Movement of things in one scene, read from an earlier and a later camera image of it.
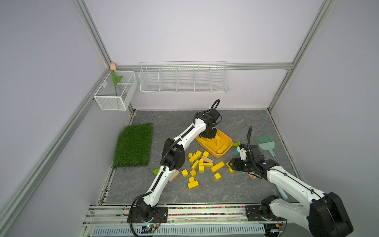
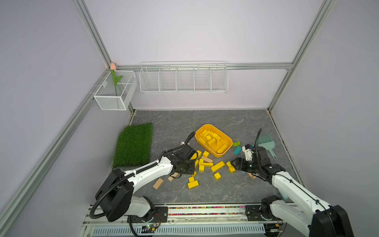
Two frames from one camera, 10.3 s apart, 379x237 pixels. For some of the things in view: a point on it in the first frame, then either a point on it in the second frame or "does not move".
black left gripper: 211,136 -> 191,169
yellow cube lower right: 231,170 does not move
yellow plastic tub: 220,145 does not move
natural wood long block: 174,175 does not move
